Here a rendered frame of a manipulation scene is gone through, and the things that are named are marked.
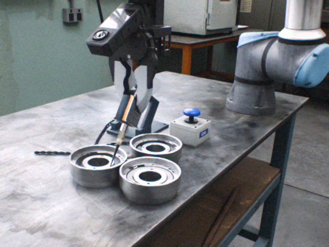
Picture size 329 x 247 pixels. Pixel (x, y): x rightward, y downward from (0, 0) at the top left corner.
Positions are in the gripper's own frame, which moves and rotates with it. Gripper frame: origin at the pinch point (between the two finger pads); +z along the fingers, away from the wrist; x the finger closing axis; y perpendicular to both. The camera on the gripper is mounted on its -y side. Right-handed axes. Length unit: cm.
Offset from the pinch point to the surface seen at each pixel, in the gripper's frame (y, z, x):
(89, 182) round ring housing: -10.4, 11.5, 1.2
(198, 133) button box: 17.7, 9.9, -5.4
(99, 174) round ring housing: -9.5, 9.9, -0.3
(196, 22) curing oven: 209, 3, 92
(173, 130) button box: 17.2, 10.6, 0.6
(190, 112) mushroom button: 19.0, 5.9, -2.6
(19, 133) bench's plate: -1.0, 12.9, 31.9
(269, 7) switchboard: 380, -4, 86
